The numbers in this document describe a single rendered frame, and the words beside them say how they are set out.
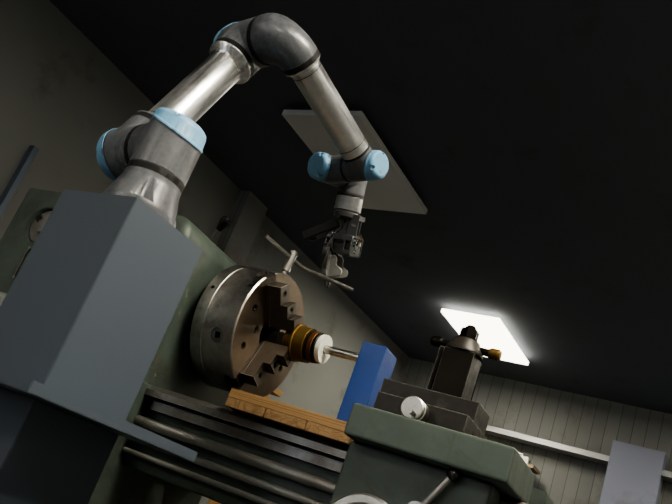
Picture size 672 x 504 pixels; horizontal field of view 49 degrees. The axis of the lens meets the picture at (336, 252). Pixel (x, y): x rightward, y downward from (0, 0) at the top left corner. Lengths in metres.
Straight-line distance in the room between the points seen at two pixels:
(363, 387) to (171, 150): 0.65
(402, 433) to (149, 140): 0.72
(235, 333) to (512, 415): 7.71
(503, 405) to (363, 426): 8.02
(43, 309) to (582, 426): 8.11
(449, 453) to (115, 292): 0.62
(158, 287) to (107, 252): 0.13
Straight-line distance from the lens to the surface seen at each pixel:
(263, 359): 1.78
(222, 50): 1.78
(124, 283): 1.33
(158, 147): 1.46
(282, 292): 1.78
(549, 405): 9.22
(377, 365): 1.66
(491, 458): 1.28
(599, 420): 9.08
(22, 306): 1.39
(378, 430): 1.34
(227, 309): 1.74
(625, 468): 8.66
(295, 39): 1.74
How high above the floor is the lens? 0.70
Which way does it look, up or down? 20 degrees up
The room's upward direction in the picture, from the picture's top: 21 degrees clockwise
